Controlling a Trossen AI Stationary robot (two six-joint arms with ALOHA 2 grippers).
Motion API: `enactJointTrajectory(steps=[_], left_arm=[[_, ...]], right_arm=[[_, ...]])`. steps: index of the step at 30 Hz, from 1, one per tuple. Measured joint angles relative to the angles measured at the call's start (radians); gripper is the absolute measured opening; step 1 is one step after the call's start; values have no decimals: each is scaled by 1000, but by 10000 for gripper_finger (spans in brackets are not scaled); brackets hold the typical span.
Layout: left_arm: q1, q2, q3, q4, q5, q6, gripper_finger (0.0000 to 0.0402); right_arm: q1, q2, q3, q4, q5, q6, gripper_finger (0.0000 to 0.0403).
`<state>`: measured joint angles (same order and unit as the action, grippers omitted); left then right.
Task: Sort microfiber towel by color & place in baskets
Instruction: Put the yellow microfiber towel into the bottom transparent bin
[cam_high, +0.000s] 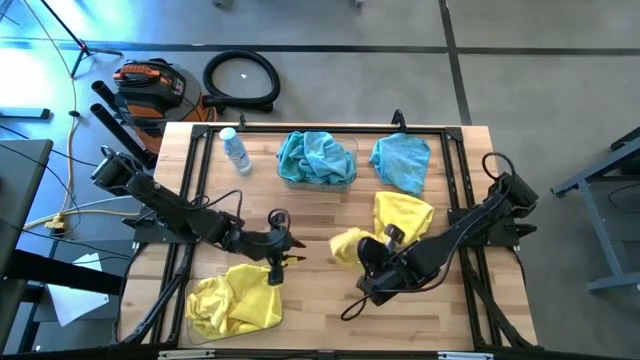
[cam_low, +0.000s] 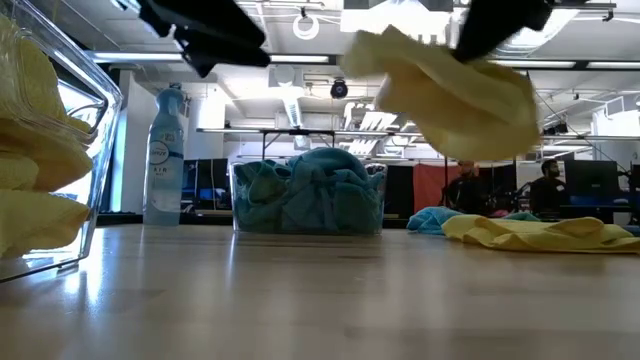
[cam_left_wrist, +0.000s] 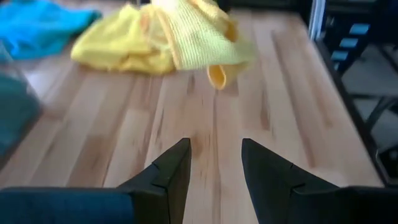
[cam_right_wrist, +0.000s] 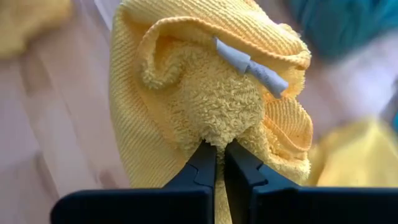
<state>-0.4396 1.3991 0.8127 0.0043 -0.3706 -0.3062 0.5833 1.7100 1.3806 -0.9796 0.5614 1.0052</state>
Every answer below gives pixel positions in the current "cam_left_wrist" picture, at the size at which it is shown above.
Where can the yellow microfiber towel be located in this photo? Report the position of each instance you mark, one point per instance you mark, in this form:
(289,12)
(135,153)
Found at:
(121,46)
(202,37)

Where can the silver metal bracket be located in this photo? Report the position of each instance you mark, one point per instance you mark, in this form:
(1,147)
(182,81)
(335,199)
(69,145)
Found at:
(317,18)

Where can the clear plastic basket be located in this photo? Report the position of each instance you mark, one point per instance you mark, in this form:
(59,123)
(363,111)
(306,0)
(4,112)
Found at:
(35,109)

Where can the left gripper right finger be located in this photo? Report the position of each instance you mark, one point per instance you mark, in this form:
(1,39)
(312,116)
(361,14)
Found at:
(280,199)

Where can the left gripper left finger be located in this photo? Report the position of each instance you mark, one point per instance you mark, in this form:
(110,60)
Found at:
(155,202)

